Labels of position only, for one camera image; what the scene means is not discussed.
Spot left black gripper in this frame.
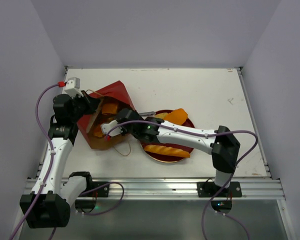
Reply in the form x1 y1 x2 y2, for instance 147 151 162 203
69 90 100 122

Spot metal tongs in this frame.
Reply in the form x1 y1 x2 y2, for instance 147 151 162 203
139 111 156 117

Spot long twisted bread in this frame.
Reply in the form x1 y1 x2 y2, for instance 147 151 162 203
144 144 191 158

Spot red paper bag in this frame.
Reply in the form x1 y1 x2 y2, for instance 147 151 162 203
77 81 135 151

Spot sliced bread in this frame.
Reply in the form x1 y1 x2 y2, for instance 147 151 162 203
154 108 188 125

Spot wavy orange bread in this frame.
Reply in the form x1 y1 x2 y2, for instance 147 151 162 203
92 123 106 138

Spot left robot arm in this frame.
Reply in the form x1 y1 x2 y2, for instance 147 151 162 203
19 91 101 229

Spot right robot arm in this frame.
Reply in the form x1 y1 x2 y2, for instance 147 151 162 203
109 108 241 197

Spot red round plate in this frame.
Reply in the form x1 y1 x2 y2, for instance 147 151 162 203
140 110 195 163

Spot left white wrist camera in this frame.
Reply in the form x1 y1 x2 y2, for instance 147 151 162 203
57 77 84 98

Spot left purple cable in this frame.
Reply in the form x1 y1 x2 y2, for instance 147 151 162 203
8 83 125 240

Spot purple cable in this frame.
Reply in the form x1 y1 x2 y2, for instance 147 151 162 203
8 83 125 240
107 120 259 240

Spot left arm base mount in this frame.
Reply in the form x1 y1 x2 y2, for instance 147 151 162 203
74 181 109 213

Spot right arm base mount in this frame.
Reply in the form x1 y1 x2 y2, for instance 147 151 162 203
196 178 243 214

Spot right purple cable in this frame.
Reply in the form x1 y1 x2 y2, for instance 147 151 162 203
107 120 259 240

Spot aluminium rail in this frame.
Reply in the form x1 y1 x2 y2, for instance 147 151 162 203
22 177 286 201

